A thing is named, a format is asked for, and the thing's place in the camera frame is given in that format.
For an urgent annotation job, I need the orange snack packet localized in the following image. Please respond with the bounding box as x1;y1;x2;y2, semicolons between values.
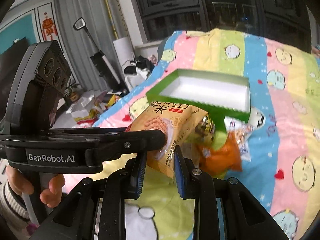
196;131;242;176

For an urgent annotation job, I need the tan rice cracker packet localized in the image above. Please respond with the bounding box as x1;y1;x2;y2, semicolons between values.
128;101;208;178

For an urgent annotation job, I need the dark yellow crinkled snack packet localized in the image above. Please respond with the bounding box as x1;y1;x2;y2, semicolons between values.
195;114;215;141

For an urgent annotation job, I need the striped sleeve forearm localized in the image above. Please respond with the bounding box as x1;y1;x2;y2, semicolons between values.
1;181;30;231

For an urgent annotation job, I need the person's left hand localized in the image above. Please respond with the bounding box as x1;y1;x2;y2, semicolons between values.
5;165;66;209

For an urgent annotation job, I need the potted plant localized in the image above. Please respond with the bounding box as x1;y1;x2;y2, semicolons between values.
63;77;83;106

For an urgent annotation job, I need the white clear snack packet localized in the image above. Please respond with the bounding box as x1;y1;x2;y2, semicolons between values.
224;116;255;162

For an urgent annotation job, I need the black white clothes pile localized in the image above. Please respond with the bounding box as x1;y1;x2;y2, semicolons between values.
123;55;158;91

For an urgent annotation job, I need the colourful cartoon bed sheet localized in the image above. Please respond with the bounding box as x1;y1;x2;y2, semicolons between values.
62;28;320;240

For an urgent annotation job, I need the black stick vacuum cleaner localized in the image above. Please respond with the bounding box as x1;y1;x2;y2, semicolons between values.
73;17;129;95

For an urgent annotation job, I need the green cardboard box tray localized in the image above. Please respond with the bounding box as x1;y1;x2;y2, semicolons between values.
146;69;251;131

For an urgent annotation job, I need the grey curtain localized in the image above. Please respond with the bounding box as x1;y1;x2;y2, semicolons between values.
54;0;128;91

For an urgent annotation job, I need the red paper wall decoration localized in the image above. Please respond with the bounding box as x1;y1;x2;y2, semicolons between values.
37;2;60;42

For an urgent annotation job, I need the dark window frame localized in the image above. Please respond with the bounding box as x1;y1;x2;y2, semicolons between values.
137;0;311;52

